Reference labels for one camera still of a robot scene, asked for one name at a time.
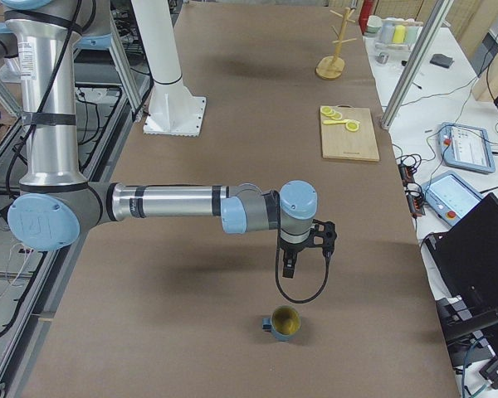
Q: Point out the white camera stand pillar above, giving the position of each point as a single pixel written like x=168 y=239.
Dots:
x=173 y=110

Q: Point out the wooden cutting board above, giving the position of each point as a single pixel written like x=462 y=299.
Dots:
x=339 y=143

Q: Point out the blue teach pendant near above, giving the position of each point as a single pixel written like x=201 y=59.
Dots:
x=450 y=196

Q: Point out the wooden cup storage rack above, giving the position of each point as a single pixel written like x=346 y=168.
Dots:
x=331 y=67

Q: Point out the blue teach pendant far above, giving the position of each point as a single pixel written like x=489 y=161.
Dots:
x=466 y=147

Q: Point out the yellow plastic knife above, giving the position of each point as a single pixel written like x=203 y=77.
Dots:
x=331 y=121

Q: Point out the aluminium frame post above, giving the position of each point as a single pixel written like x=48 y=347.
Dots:
x=424 y=41

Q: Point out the blue cup yellow inside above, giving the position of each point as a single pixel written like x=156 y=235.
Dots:
x=283 y=324

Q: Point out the small metal cup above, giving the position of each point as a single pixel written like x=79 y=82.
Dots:
x=382 y=58

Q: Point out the blue teach pendant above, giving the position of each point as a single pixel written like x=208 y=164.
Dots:
x=450 y=196
x=466 y=147

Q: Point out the tray of coloured cups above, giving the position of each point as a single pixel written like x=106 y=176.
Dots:
x=392 y=33

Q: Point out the black monitor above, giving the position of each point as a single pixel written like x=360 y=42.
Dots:
x=467 y=259

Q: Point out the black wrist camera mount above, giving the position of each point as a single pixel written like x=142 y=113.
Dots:
x=323 y=235

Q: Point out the lemon slice on knife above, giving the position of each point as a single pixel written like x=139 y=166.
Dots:
x=352 y=125

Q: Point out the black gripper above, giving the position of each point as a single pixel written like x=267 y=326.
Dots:
x=290 y=251

